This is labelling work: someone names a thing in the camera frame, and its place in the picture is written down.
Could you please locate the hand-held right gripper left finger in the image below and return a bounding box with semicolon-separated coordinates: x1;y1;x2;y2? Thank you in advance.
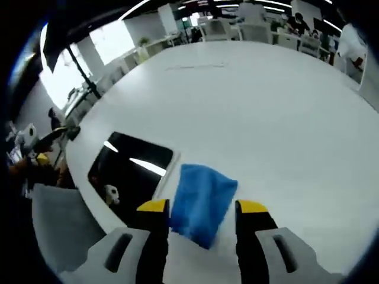
85;198;172;284

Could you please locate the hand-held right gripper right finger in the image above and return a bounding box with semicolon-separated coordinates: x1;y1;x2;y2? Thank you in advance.
235;199;333;284

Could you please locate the blue cleaning cloth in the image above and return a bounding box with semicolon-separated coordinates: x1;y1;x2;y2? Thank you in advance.
171;163;239;251

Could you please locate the small black object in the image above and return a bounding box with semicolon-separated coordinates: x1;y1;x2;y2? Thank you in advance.
66;125;81;141

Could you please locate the grey chair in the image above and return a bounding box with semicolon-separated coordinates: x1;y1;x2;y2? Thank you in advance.
31;182;108;275

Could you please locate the black light stand with flag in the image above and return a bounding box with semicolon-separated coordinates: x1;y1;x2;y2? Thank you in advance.
43;11;103;99

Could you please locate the white square pillar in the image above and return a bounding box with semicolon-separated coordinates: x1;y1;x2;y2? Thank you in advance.
158;4;181;34

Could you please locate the white mesh chair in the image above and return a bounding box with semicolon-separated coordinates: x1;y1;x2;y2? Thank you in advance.
298;34;323;57
203;18;232;41
240;22;272;44

